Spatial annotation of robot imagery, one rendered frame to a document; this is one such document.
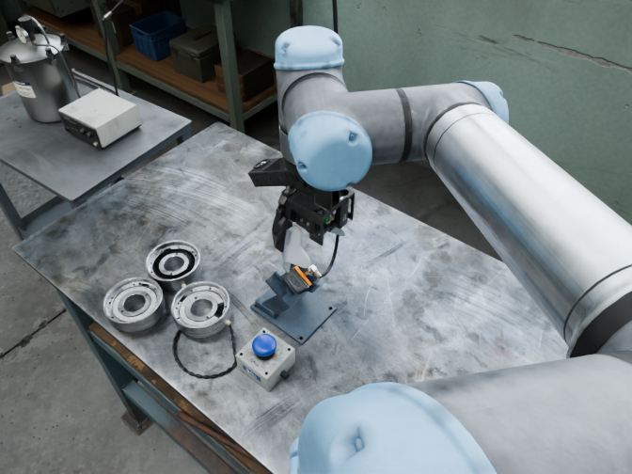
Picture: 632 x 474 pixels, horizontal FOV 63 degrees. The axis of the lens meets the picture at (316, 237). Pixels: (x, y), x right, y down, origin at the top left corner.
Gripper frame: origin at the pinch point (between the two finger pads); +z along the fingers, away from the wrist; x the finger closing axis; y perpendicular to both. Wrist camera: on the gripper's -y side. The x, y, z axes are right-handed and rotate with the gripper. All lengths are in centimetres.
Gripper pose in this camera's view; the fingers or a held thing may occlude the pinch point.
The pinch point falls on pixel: (301, 249)
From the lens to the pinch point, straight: 81.4
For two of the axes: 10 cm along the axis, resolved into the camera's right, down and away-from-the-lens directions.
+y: 7.6, 4.7, -4.5
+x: 6.5, -5.5, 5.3
